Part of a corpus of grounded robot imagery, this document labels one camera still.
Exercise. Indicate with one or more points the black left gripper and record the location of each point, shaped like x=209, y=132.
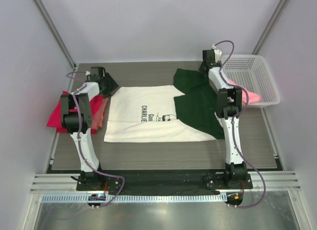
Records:
x=112, y=85

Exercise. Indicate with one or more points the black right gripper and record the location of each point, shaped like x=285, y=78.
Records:
x=200, y=68

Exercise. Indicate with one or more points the white and green t shirt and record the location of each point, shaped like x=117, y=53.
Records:
x=181, y=112

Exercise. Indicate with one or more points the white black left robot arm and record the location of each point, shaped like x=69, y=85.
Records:
x=76, y=117

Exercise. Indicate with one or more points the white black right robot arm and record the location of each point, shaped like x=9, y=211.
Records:
x=228, y=109

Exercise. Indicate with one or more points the folded salmon t shirt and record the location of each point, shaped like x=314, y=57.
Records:
x=98, y=117

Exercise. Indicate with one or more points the white perforated plastic basket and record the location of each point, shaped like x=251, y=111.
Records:
x=252, y=72

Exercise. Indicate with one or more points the pink t shirt in basket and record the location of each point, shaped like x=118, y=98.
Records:
x=247, y=96

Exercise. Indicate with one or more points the folded magenta t shirt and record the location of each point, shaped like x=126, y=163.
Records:
x=55, y=117

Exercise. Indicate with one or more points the left aluminium corner post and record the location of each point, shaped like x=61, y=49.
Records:
x=52, y=28

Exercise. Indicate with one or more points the aluminium corner post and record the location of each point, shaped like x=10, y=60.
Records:
x=278, y=11
x=52, y=28

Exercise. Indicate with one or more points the right aluminium corner post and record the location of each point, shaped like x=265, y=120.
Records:
x=278, y=11

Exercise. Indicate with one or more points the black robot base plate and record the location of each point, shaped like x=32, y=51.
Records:
x=160, y=181

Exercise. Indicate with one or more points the white slotted cable duct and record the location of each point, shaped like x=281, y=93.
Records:
x=99, y=198

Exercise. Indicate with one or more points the aluminium frame rail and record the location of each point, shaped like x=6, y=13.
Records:
x=268, y=180

